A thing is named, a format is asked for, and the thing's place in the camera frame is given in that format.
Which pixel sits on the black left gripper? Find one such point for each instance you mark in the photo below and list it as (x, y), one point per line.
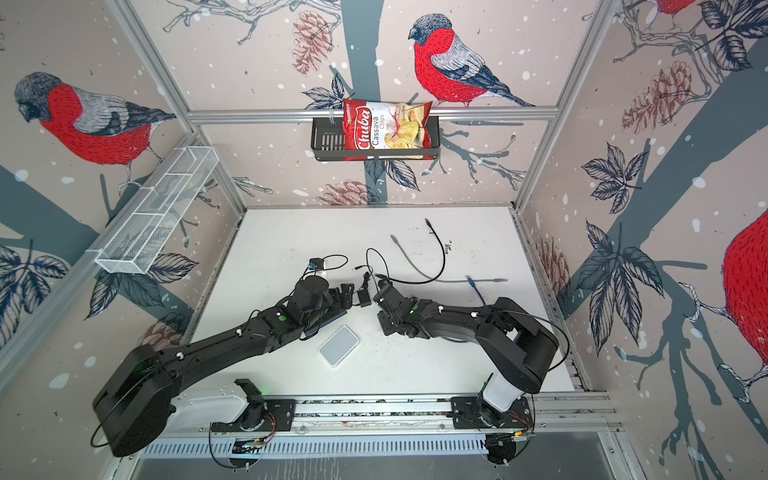
(348, 296)

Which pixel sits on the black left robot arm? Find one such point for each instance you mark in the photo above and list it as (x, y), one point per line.
(135, 403)

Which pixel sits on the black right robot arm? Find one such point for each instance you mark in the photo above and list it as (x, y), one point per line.
(518, 343)

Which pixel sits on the red cassava chips bag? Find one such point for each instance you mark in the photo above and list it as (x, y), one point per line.
(387, 126)

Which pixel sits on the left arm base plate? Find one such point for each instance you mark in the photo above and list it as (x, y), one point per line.
(270, 415)

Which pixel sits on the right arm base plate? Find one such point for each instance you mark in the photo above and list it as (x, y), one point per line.
(476, 413)

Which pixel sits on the black wall basket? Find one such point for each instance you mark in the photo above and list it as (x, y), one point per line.
(328, 144)

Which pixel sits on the aluminium mounting rail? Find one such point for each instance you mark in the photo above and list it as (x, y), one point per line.
(397, 414)

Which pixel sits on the white wire mesh shelf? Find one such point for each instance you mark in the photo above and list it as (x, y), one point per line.
(139, 239)

